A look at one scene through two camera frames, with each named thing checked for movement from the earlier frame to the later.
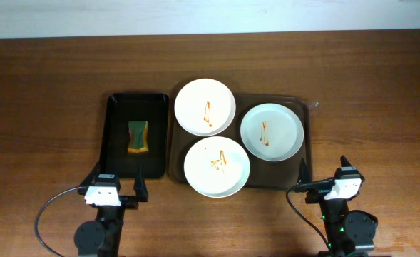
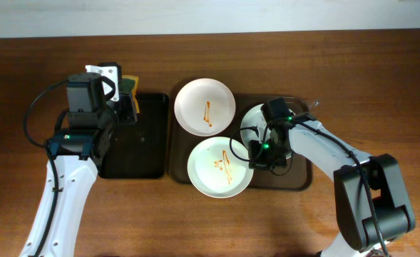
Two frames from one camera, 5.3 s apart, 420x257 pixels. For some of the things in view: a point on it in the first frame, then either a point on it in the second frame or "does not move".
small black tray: (135, 130) does not move
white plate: (205, 107) does not move
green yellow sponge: (138, 143) to (127, 84)
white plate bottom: (217, 167) does not move
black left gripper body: (129, 203) to (127, 108)
